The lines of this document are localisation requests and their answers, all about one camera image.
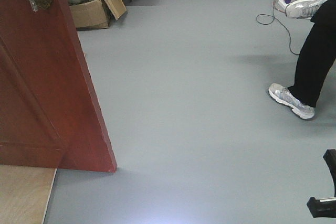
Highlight raised grey white sneaker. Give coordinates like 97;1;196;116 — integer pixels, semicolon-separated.
285;0;328;19

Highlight white power strip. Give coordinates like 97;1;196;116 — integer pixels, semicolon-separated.
278;0;289;10

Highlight thin floor cable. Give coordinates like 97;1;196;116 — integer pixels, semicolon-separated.
256;0;301;56

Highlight person leg black trousers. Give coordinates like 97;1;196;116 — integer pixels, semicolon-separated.
288;0;335;108

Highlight plywood door base platform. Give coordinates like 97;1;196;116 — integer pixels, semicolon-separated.
1;165;57;223

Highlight cardboard box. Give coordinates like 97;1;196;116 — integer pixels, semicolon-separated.
69;0;127;29

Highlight brown wooden door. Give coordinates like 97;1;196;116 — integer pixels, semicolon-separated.
1;0;117;173

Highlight black robot gripper part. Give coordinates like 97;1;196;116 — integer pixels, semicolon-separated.
307;149;335;218

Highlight grey white sneaker on floor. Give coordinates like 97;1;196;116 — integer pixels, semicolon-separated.
268;83;315;120

